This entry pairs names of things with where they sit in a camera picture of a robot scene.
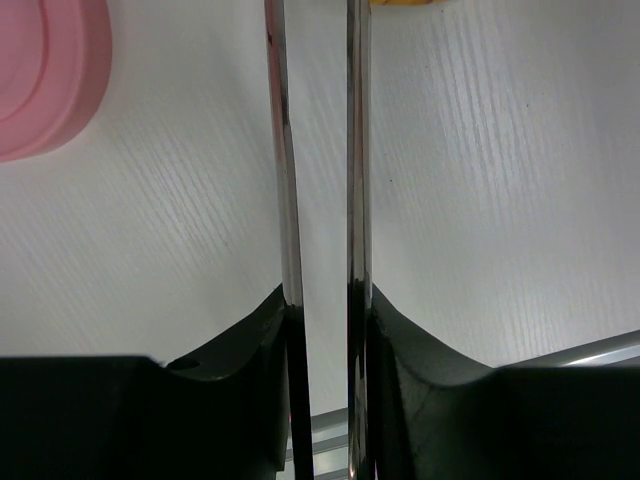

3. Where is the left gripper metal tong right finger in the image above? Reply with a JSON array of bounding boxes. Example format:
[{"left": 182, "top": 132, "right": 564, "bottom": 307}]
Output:
[{"left": 346, "top": 0, "right": 375, "bottom": 479}]

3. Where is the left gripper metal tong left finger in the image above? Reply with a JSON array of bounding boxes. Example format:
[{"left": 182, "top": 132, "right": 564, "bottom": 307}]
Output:
[{"left": 264, "top": 0, "right": 314, "bottom": 479}]

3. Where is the orange woven plate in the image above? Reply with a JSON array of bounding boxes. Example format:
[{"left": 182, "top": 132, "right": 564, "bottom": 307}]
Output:
[{"left": 369, "top": 0, "right": 446, "bottom": 7}]

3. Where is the pink round lid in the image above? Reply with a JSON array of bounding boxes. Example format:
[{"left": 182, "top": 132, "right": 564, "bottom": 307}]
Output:
[{"left": 1, "top": 1, "right": 112, "bottom": 162}]

